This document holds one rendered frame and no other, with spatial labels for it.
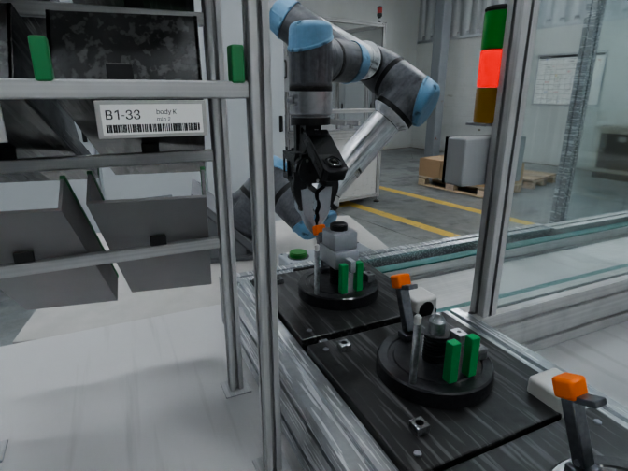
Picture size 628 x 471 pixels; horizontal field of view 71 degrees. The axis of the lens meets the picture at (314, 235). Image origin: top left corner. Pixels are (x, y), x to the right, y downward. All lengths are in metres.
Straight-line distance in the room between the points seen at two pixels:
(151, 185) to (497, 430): 3.37
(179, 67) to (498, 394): 0.49
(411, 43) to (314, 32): 10.85
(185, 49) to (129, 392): 0.52
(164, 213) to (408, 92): 0.78
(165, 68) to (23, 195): 3.16
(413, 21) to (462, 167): 11.04
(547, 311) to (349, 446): 0.51
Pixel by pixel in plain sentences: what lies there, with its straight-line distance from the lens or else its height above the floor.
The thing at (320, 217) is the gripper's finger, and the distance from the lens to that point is 0.81.
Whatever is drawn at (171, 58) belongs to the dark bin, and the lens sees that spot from 0.46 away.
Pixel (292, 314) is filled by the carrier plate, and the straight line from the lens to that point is 0.70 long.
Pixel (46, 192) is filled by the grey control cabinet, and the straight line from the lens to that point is 3.58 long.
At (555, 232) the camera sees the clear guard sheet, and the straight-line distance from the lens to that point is 0.84.
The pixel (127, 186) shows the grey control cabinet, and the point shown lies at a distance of 3.64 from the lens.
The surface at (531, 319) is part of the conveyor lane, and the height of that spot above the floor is 0.93.
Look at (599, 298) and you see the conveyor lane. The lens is 1.00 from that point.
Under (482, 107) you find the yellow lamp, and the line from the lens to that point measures 0.70.
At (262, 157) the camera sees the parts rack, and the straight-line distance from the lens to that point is 0.43.
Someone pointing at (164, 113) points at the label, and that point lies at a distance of 0.40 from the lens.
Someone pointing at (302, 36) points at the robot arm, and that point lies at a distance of 0.78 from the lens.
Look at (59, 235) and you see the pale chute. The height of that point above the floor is 1.15.
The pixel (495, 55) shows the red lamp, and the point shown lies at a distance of 0.70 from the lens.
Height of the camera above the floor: 1.30
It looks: 18 degrees down
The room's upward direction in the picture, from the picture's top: straight up
